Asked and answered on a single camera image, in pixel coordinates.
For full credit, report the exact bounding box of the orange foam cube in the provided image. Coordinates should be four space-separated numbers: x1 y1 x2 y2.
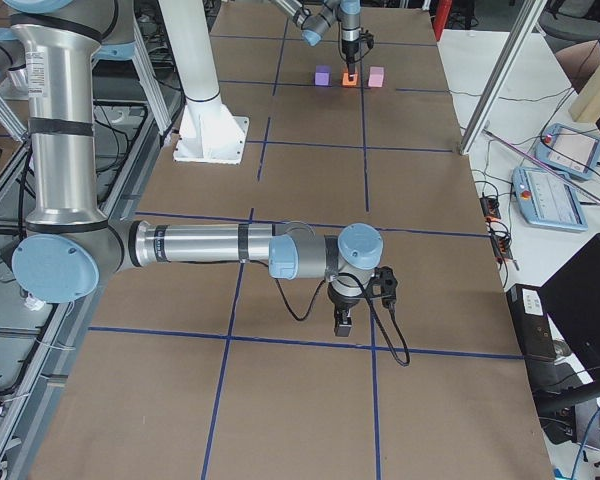
341 72 359 88

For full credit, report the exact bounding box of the pink foam cube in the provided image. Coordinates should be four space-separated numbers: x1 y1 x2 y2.
368 66 385 88

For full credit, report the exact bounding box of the purple foam cube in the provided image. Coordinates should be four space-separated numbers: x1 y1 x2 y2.
314 65 331 87

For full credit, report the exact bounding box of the brown paper table cover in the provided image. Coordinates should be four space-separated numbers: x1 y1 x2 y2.
30 2 552 479

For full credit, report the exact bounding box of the purple stick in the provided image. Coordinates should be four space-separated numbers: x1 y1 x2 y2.
482 129 600 206

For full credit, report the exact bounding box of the orange black connector strip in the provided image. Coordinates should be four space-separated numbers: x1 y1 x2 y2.
479 195 513 265

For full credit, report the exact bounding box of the black computer box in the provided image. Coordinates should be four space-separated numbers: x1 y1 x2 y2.
506 284 556 362

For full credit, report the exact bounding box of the lower teach pendant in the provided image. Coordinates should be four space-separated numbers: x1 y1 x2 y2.
511 167 588 232

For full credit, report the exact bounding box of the teach pendant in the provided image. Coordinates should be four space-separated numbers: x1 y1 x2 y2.
535 123 600 181
511 167 588 232

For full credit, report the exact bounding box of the upper teach pendant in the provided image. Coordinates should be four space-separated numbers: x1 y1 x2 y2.
535 123 600 181

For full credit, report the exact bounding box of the black laptop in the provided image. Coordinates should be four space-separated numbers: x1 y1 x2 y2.
540 234 600 368

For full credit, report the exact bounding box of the wooden beam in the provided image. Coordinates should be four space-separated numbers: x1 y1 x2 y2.
569 66 600 123

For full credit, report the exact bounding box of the near black camera cable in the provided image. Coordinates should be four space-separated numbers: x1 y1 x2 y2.
274 277 411 368

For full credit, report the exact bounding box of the white camera mast pedestal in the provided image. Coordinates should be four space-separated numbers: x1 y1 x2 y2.
159 0 249 165

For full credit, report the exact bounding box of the aluminium frame post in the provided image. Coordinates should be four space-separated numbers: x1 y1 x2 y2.
459 0 546 155

